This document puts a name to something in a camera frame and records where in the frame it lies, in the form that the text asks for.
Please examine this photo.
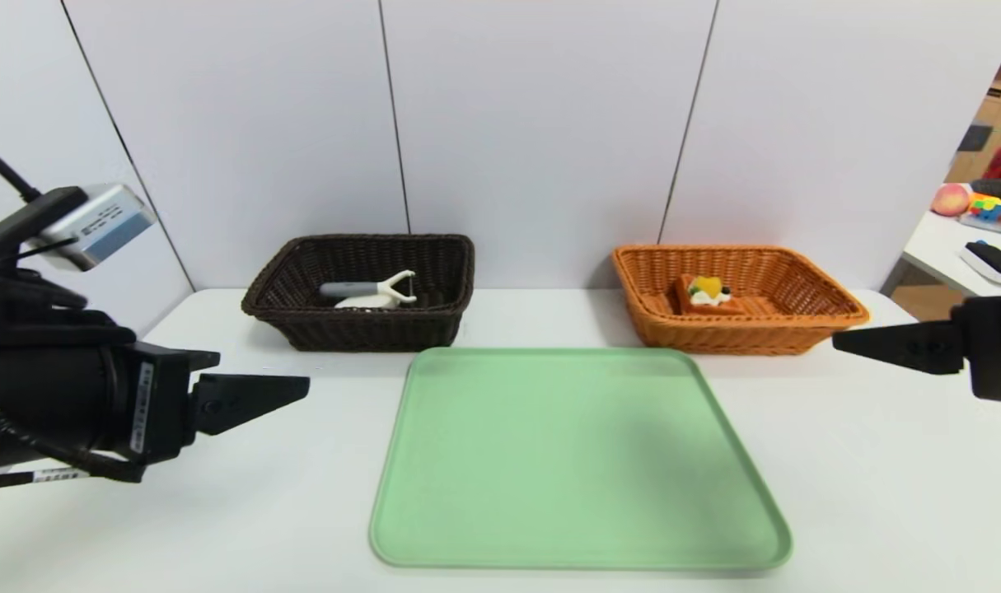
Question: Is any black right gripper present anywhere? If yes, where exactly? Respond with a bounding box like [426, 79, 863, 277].
[831, 295, 1001, 408]

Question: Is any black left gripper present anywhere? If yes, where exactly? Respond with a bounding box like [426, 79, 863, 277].
[0, 340, 311, 483]

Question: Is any white peeler with grey handle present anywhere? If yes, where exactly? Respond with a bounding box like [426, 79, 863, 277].
[319, 270, 419, 307]

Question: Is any toy waffle cake with fruit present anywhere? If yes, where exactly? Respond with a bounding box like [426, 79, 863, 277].
[673, 274, 748, 316]

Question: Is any dark brown wicker basket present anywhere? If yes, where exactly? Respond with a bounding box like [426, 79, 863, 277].
[241, 234, 476, 353]

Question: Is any orange wicker basket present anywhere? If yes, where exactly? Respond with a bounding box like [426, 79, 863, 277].
[611, 244, 872, 356]

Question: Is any white side table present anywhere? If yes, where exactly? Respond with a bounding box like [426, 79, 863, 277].
[904, 210, 1001, 299]

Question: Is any grey flat tray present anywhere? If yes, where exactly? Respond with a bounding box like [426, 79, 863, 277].
[960, 211, 1001, 240]

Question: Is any toy peach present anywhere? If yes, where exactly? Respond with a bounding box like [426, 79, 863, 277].
[933, 182, 973, 217]

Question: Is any light green plastic tray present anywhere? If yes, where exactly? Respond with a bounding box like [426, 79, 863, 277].
[368, 346, 795, 572]

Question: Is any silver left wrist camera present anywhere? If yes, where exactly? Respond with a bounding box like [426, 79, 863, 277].
[29, 184, 158, 273]

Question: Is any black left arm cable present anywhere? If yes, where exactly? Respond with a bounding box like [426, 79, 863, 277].
[0, 136, 44, 204]

